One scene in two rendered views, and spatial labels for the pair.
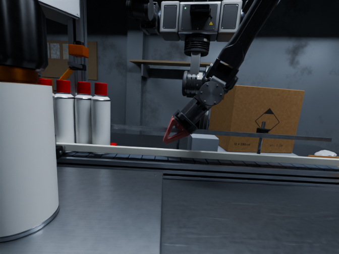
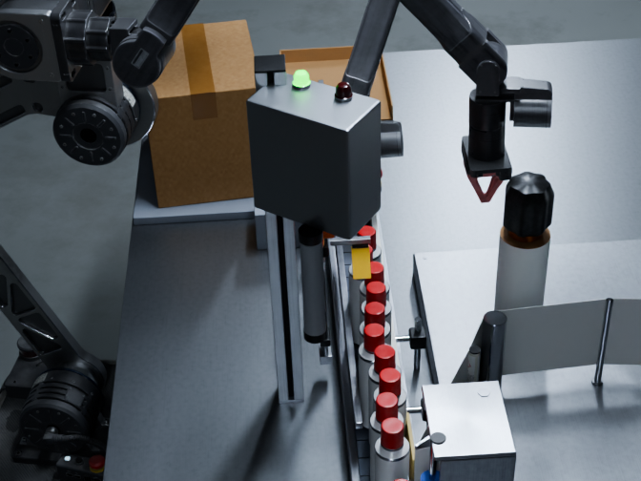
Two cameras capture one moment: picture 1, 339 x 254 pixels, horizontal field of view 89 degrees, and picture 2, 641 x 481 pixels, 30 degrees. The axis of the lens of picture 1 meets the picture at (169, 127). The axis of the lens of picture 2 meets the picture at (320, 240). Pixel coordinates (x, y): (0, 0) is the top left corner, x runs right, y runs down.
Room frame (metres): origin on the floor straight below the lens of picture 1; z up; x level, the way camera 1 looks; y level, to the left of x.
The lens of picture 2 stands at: (0.56, 1.85, 2.35)
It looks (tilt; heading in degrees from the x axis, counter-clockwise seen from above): 38 degrees down; 270
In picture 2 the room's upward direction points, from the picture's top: 2 degrees counter-clockwise
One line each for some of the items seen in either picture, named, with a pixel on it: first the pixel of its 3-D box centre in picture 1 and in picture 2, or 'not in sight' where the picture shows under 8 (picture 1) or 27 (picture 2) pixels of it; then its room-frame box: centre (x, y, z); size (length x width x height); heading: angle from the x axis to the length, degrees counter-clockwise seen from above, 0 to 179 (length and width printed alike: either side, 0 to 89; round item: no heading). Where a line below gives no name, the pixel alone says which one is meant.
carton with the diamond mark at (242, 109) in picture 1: (249, 117); (202, 112); (0.82, -0.38, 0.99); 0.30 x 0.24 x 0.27; 98
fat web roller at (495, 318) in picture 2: not in sight; (491, 360); (0.30, 0.42, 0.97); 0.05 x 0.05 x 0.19
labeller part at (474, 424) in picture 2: not in sight; (466, 419); (0.38, 0.71, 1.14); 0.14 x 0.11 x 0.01; 92
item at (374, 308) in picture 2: not in sight; (375, 354); (0.49, 0.40, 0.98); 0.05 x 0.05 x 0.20
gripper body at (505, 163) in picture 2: not in sight; (486, 141); (0.30, 0.26, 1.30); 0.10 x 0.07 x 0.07; 92
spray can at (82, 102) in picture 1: (85, 117); (363, 295); (0.50, 0.25, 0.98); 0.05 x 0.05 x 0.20
